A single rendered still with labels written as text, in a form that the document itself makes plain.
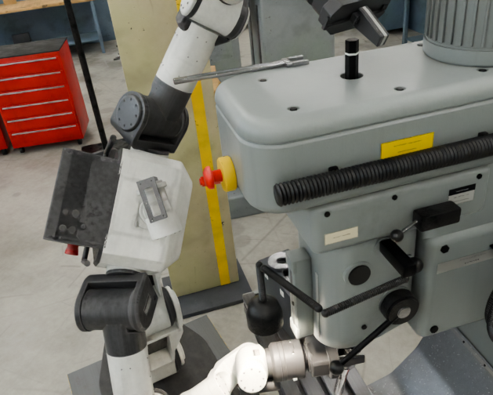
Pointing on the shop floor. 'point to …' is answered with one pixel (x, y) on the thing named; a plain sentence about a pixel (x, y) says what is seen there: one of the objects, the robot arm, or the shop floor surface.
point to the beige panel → (204, 143)
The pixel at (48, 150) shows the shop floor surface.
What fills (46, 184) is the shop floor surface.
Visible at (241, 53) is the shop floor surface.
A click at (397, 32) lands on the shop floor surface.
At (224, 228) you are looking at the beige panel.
